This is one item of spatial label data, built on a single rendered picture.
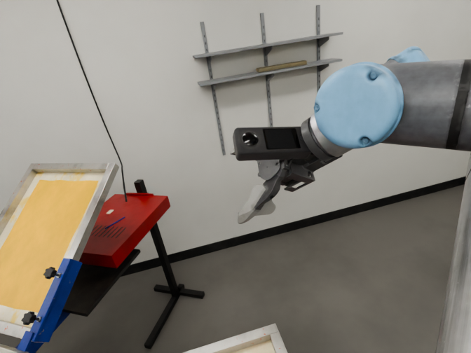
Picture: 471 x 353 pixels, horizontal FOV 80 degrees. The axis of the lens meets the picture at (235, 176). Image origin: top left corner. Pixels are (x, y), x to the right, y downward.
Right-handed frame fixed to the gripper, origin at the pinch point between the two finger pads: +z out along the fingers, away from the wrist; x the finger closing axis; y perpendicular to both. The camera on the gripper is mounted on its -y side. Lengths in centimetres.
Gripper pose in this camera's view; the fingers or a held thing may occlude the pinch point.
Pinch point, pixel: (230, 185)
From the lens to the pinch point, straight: 54.6
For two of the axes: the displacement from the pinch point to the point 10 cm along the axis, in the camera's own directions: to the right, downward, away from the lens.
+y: 7.7, 2.1, 6.0
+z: -6.2, 4.2, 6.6
